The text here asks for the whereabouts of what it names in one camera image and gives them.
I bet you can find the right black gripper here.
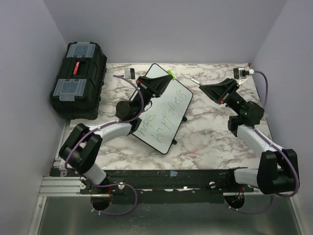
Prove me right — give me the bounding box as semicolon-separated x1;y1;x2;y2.
200;78;246;115

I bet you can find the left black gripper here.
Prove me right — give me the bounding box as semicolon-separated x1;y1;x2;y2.
133;73;172;117

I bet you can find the green marker cap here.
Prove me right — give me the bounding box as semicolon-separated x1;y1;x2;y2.
167;70;176;80

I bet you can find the white whiteboard black frame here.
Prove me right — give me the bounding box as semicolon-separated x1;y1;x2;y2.
131;63;194;155

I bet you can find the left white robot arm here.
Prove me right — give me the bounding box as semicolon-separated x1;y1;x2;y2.
59;74;173;193

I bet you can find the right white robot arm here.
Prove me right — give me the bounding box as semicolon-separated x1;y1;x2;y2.
199;78;300;197

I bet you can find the black plastic toolbox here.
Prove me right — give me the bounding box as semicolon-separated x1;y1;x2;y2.
49;42;107;120

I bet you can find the blue tape piece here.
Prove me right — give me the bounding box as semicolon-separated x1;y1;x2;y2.
170;170;178;177

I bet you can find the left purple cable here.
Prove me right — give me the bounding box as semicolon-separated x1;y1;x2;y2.
64;74;152;216

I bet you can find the purple cable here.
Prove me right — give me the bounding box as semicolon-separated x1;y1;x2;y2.
64;74;152;216
224;70;300;215

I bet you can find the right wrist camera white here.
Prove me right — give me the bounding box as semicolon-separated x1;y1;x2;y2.
233;68;254;85

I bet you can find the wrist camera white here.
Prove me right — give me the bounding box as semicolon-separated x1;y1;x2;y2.
233;68;254;85
124;68;135;80

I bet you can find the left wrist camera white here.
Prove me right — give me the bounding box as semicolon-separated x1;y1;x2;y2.
124;68;135;80

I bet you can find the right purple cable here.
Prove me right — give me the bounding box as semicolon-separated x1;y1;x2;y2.
224;70;300;215

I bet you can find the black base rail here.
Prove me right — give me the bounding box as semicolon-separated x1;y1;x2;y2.
80;169;254;204

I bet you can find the aluminium extrusion frame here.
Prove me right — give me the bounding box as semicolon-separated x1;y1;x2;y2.
39;177;81;197

